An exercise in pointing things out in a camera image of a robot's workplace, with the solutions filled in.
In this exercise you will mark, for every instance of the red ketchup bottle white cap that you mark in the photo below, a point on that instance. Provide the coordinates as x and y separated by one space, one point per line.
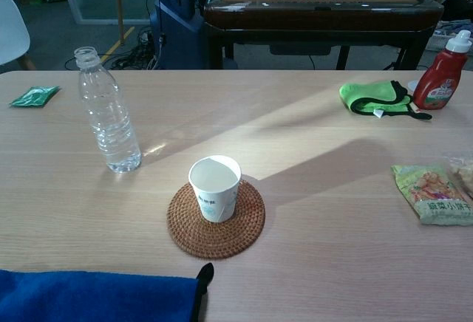
439 78

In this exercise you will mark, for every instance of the green sachet packet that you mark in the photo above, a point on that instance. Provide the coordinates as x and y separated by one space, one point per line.
33 96

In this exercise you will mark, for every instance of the small white paper cup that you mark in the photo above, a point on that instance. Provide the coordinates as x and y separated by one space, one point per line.
214 204

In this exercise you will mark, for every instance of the transparent plastic water bottle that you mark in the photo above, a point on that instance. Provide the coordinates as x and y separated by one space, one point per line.
111 122

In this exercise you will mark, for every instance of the clear biscuit snack bag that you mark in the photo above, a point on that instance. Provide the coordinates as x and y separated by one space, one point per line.
463 174

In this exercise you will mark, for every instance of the brown mahjong table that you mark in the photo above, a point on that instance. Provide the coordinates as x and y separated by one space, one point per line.
318 15

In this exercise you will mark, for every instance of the blue cloth with black trim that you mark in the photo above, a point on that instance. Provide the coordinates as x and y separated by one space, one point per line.
92 296

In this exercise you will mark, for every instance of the blue machine base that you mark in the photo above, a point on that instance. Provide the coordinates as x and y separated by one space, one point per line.
177 23

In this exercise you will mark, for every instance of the green snack packet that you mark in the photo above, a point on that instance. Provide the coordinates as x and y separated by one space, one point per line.
428 189

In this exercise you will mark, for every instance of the white chair wooden legs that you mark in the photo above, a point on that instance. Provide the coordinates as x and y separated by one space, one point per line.
11 30

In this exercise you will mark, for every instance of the wooden pole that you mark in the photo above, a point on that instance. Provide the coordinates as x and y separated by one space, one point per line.
119 4

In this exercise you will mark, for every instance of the green cloth with black trim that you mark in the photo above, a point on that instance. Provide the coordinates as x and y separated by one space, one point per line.
369 93

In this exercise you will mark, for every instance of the white power strip with plugs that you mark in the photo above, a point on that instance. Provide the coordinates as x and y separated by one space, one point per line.
145 37

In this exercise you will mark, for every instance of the round woven rattan coaster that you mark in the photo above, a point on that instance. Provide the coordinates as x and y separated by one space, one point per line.
221 240

